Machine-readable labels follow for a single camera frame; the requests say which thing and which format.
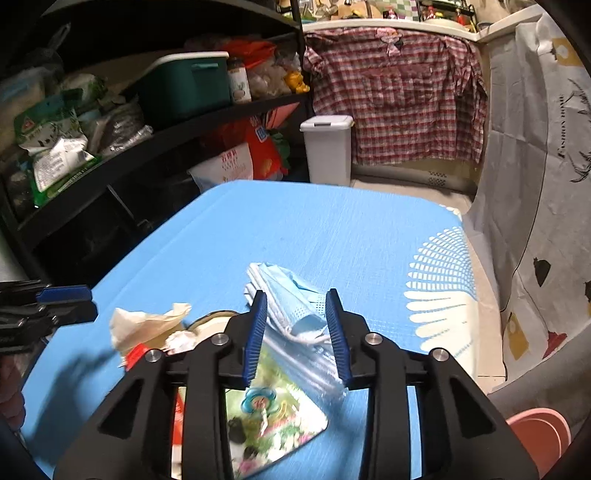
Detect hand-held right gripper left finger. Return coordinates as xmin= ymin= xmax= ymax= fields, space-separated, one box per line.
xmin=53 ymin=290 xmax=269 ymax=480

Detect green storage box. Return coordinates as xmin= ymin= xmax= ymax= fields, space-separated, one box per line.
xmin=137 ymin=52 xmax=232 ymax=124

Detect yellow toy figure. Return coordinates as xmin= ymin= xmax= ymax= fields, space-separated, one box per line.
xmin=283 ymin=69 xmax=311 ymax=94

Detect white lidded bin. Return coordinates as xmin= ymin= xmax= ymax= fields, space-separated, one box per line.
xmin=299 ymin=115 xmax=355 ymax=186

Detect white kitchen counter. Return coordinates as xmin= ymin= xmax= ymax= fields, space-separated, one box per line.
xmin=302 ymin=16 xmax=541 ymax=43

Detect red folded paper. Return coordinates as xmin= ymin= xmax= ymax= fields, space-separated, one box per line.
xmin=265 ymin=102 xmax=301 ymax=131

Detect black shelf rack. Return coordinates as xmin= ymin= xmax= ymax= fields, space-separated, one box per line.
xmin=0 ymin=0 xmax=315 ymax=287

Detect beige tissue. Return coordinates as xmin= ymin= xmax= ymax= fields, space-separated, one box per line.
xmin=109 ymin=302 xmax=192 ymax=358

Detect red printed bag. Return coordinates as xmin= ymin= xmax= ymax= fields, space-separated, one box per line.
xmin=245 ymin=117 xmax=283 ymax=182

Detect black spice rack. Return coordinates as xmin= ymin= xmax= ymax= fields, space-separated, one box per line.
xmin=418 ymin=0 xmax=478 ymax=31

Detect small red box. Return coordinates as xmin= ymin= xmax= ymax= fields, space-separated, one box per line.
xmin=121 ymin=344 xmax=148 ymax=372

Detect silver green printed packet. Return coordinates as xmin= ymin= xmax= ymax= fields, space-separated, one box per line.
xmin=31 ymin=137 xmax=103 ymax=206

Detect green snack packet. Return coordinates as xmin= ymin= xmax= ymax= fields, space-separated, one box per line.
xmin=13 ymin=90 xmax=90 ymax=155

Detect pink plastic bin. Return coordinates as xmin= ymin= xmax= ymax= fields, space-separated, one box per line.
xmin=505 ymin=407 xmax=573 ymax=472

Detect glass jar with label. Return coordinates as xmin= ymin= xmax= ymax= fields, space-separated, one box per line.
xmin=226 ymin=56 xmax=253 ymax=104

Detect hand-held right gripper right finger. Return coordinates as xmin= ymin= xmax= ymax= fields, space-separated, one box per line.
xmin=325 ymin=288 xmax=541 ymax=480

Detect white deer print curtain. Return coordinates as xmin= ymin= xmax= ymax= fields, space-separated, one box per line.
xmin=462 ymin=11 xmax=591 ymax=398

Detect clear bag of dried food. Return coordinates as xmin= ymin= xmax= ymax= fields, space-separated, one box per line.
xmin=247 ymin=58 xmax=301 ymax=99

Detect blue patterned tablecloth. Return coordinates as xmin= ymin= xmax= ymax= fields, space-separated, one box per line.
xmin=18 ymin=180 xmax=478 ymax=480

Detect white paper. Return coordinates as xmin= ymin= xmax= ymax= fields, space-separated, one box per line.
xmin=165 ymin=331 xmax=197 ymax=355

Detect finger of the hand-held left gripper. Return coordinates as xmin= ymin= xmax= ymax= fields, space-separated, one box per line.
xmin=0 ymin=280 xmax=92 ymax=305
xmin=0 ymin=301 xmax=99 ymax=333

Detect clear bag with dark contents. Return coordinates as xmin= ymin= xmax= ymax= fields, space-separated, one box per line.
xmin=95 ymin=99 xmax=153 ymax=158

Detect glossy printed packet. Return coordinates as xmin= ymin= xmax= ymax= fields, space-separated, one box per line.
xmin=171 ymin=357 xmax=329 ymax=478

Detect white bag with red print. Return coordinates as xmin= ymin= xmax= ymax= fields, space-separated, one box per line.
xmin=187 ymin=142 xmax=256 ymax=191

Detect person's left hand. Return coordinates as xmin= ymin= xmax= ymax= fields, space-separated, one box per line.
xmin=0 ymin=360 xmax=26 ymax=432

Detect orange snack packet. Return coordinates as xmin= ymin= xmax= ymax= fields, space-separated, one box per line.
xmin=222 ymin=39 xmax=278 ymax=70

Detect gold jar lid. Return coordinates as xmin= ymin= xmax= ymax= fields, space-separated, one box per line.
xmin=187 ymin=311 xmax=236 ymax=344

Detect blue face masks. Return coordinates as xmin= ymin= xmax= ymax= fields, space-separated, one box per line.
xmin=245 ymin=262 xmax=349 ymax=402

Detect grey cloth cover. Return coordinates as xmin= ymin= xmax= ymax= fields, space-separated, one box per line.
xmin=485 ymin=342 xmax=591 ymax=430

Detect red plaid shirt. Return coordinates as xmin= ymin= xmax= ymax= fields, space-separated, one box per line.
xmin=304 ymin=27 xmax=489 ymax=166

